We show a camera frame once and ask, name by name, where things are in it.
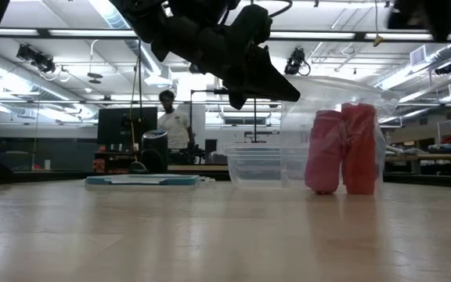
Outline clear lid blue rim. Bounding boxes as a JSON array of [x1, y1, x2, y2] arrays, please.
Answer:
[[84, 173, 215, 187]]

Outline white cabinet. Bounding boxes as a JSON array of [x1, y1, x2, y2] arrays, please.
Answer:
[[175, 102, 207, 150]]

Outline black aluminium table frame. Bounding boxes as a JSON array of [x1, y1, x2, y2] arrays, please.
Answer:
[[0, 150, 451, 190]]

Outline pink bandage roll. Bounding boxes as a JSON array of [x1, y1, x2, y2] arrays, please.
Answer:
[[304, 109, 345, 196]]

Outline long ceiling light strip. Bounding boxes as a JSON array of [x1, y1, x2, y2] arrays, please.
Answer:
[[0, 27, 139, 38]]

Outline white air vent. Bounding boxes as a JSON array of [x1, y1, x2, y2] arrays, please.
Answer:
[[409, 45, 430, 67]]

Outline clear plastic container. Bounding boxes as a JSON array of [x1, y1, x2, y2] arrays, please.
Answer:
[[225, 145, 308, 190]]

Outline black shelf red items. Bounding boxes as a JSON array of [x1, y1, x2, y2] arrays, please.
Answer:
[[93, 150, 140, 174]]

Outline black hanging camera rig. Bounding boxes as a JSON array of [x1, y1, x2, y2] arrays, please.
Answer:
[[16, 43, 57, 74]]

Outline black hanging camera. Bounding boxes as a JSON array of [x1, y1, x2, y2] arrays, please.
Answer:
[[283, 46, 312, 77]]

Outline wooden workbench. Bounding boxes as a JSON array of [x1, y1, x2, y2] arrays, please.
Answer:
[[381, 152, 451, 175]]

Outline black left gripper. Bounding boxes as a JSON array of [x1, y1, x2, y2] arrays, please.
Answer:
[[150, 0, 301, 103]]

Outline person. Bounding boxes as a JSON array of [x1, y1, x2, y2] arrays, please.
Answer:
[[157, 89, 195, 165]]

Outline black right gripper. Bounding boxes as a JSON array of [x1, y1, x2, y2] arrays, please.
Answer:
[[387, 0, 451, 42]]

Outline black monitor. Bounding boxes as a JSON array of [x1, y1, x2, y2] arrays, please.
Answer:
[[97, 106, 159, 145]]

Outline yellow hanging plug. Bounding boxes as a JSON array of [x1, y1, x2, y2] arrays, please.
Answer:
[[373, 0, 383, 48]]

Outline red bandage roll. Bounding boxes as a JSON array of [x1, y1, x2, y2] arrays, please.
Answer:
[[341, 102, 378, 196]]

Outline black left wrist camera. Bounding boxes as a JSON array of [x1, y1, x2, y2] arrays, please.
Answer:
[[227, 89, 248, 112]]

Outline clear zip bag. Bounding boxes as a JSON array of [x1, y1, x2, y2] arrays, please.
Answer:
[[279, 74, 402, 196]]

